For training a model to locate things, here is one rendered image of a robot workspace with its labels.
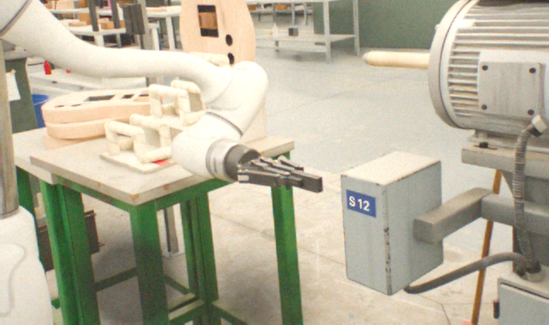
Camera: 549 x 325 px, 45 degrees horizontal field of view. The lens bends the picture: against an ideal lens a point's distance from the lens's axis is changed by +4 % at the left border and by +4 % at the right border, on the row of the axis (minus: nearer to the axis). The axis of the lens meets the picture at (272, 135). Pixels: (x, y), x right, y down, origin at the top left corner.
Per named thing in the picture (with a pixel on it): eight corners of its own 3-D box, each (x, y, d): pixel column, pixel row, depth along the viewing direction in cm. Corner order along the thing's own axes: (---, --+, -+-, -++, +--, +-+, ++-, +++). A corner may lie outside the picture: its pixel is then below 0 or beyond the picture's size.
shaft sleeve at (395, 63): (449, 53, 130) (439, 55, 128) (448, 69, 131) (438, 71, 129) (377, 51, 143) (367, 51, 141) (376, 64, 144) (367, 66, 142)
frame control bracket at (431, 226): (495, 210, 119) (495, 190, 118) (434, 245, 107) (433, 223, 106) (474, 206, 122) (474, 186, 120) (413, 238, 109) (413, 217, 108)
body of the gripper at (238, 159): (255, 173, 139) (284, 182, 132) (225, 184, 134) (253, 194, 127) (252, 141, 137) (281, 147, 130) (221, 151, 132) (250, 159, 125)
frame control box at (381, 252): (539, 310, 112) (541, 165, 105) (470, 369, 98) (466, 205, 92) (414, 265, 130) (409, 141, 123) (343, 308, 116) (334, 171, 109)
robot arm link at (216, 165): (208, 183, 138) (225, 189, 133) (203, 143, 135) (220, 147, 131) (240, 171, 144) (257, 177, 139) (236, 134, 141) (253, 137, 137)
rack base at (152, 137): (232, 147, 198) (230, 118, 195) (189, 160, 187) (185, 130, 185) (184, 135, 218) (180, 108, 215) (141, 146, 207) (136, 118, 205)
